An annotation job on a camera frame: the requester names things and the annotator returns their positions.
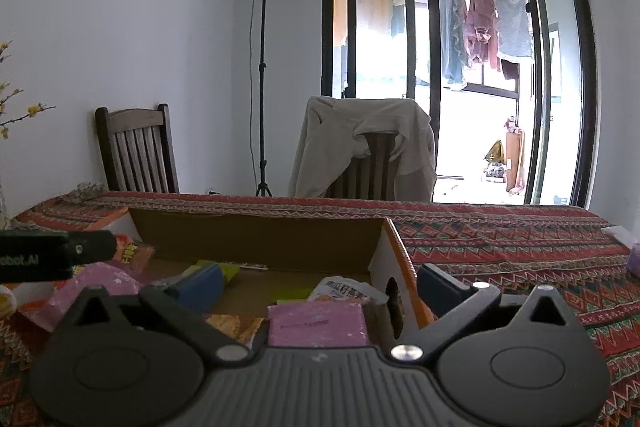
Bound pink snack packet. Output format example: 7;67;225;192
47;263;142;325
267;302;372;348

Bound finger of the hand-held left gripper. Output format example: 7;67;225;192
0;229;117;265

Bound dark wooden chair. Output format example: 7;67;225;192
95;103;180;194
325;132;401;200

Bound grey-blue hanging t-shirt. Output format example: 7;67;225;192
492;0;533;60

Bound floor lamp on tripod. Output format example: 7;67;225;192
248;0;281;198

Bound brown wooden board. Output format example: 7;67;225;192
505;117;527;195

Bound orange hanging garment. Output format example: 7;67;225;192
332;0;352;48

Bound orange cardboard box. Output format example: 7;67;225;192
15;206;437;348

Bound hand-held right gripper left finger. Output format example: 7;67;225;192
65;263;257;367

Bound chair draped with beige cloth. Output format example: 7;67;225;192
288;96;438;202

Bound person's left hand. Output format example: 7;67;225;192
0;284;19;324

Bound purple tissue pack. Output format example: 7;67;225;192
600;224;640;280

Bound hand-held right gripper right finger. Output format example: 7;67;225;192
391;263;583;366

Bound black sliding glass door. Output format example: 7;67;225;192
322;0;599;208

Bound yellow flower branches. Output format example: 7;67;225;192
0;39;57;140

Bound orange cartoon snack packet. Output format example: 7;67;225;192
112;237;156;280

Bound blue hanging garment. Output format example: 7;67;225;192
437;0;469;90

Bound maroon hanging shirt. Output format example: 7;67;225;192
465;0;501;70

